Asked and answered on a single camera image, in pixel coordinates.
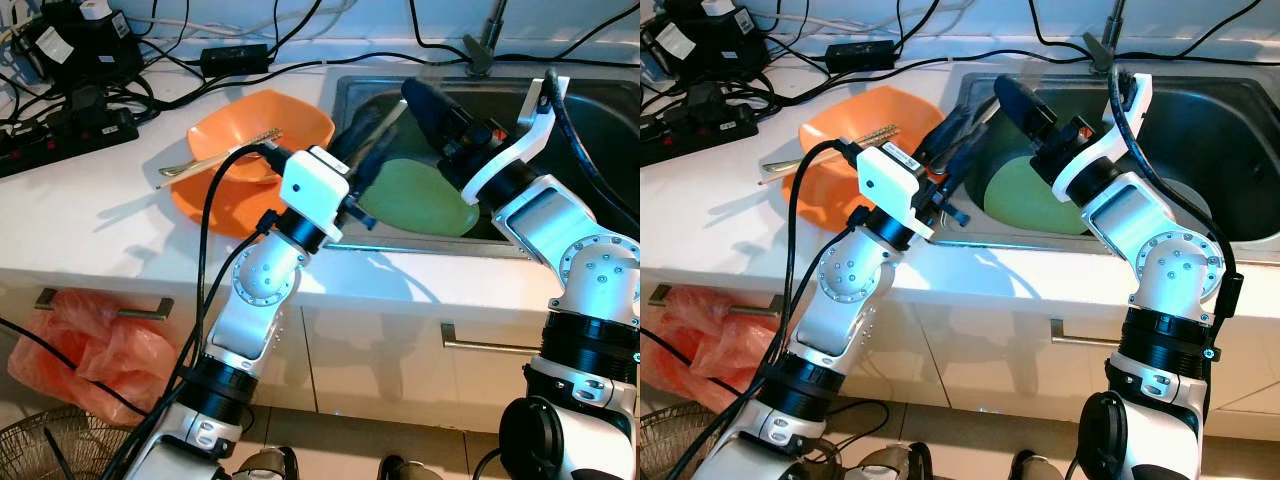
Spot orange plastic bowl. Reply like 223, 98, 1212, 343
797, 85, 947, 187
187, 89, 337, 187

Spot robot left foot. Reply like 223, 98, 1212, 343
232, 447, 301, 480
860, 445, 937, 480

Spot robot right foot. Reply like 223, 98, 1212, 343
1010, 450, 1077, 480
380, 455, 446, 480

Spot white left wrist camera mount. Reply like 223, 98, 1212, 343
855, 142, 937, 242
278, 145, 354, 224

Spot grey bowl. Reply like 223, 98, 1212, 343
1150, 178, 1217, 244

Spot dark grey faucet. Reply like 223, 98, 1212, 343
1094, 0, 1141, 74
463, 0, 511, 77

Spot black charger box white labels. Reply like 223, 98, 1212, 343
20, 0, 136, 91
645, 0, 761, 87

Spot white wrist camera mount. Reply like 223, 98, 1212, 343
462, 74, 572, 207
1050, 71, 1154, 202
278, 145, 354, 224
855, 142, 937, 242

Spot white base cabinet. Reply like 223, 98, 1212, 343
640, 275, 1280, 441
0, 278, 641, 421

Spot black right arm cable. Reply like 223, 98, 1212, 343
543, 68, 641, 233
1106, 66, 1243, 323

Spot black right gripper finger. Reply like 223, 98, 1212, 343
995, 75, 1059, 136
402, 78, 466, 141

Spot black wall cable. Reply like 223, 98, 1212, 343
1027, 0, 1099, 51
409, 0, 473, 53

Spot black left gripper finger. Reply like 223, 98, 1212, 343
350, 135, 403, 201
940, 128, 996, 196
915, 105, 979, 166
328, 105, 389, 169

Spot stainless steel sink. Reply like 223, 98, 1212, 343
322, 70, 641, 263
933, 68, 1280, 267

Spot black power strip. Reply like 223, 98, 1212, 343
640, 98, 757, 168
0, 105, 141, 181

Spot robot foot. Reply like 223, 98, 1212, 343
860, 445, 937, 480
232, 447, 301, 480
1010, 450, 1077, 480
380, 455, 446, 480

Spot gold metal spoon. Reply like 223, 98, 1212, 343
762, 126, 896, 173
158, 130, 281, 177

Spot green plastic plate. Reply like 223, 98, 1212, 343
983, 155, 1091, 237
357, 155, 481, 238

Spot black power adapter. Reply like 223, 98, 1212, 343
200, 43, 272, 77
825, 40, 897, 74

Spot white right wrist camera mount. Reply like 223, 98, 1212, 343
462, 74, 572, 207
1050, 71, 1154, 202

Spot red plastic bag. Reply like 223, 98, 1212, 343
640, 284, 793, 413
8, 288, 181, 426

